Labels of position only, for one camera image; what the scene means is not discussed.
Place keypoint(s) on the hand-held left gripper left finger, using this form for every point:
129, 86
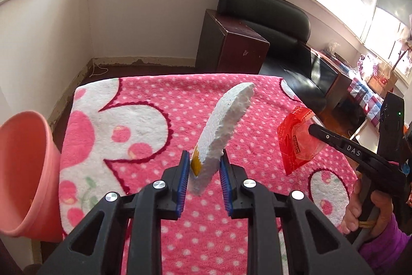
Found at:
183, 186

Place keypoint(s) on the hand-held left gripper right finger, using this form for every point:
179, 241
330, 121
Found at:
226, 189

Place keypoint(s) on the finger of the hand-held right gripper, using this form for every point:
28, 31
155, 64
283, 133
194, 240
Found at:
341, 144

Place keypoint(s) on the red plastic packet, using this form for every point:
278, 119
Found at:
294, 139

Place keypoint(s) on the white foam piece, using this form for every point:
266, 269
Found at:
225, 120

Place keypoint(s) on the pink plastic bucket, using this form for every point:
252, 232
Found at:
29, 165

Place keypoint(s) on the person's right hand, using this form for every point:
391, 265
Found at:
383, 207

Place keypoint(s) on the plaid tablecloth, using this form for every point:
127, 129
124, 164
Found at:
363, 91

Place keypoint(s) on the brown paper bag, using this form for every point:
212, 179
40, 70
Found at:
383, 80

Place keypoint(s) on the pink patterned bag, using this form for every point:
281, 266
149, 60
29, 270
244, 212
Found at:
367, 65

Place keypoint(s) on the pink printed blanket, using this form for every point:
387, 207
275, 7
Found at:
144, 94

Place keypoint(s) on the dark brown cabinet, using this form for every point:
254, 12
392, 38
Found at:
238, 49

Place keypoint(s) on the black leather sofa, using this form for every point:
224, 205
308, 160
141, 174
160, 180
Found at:
273, 20

